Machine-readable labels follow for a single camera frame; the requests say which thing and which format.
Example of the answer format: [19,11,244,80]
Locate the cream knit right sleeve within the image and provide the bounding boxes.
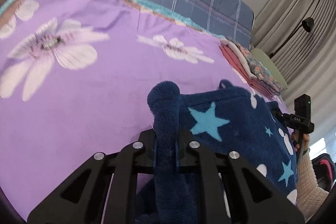
[297,153,329,222]

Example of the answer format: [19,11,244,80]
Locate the green cushion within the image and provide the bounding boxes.
[250,48,288,90]

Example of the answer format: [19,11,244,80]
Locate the black floor lamp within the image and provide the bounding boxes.
[268,17,315,59]

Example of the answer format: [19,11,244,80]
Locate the purple floral bed sheet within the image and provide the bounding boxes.
[0,0,289,222]

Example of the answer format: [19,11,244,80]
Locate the beige curtain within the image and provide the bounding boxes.
[252,0,335,143]

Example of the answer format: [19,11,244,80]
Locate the folded floral clothes stack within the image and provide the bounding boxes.
[220,39,286,99]

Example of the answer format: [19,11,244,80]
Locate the person's right hand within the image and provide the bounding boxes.
[291,130,310,155]

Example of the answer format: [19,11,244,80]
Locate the navy fleece star pajama top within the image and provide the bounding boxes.
[135,80,298,223]

